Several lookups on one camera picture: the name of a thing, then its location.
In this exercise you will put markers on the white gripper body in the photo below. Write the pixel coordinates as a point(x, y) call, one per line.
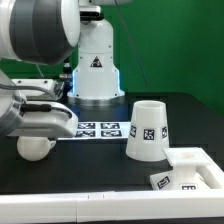
point(46, 119)

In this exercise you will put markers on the white lamp bulb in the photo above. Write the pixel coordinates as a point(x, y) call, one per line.
point(34, 148)

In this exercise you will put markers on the white lamp shade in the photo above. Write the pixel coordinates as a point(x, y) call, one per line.
point(148, 134)

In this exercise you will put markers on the white lamp base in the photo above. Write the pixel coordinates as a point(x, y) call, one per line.
point(183, 175)

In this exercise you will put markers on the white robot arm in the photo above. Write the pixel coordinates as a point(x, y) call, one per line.
point(46, 32)

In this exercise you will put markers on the white marker sheet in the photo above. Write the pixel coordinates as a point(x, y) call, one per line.
point(102, 130)

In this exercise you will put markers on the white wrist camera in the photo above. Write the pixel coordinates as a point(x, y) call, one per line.
point(40, 89)

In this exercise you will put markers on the black camera on stand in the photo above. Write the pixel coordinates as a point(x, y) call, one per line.
point(87, 14)

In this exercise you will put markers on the white front fence rail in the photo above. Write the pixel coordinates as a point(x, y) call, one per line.
point(110, 206)

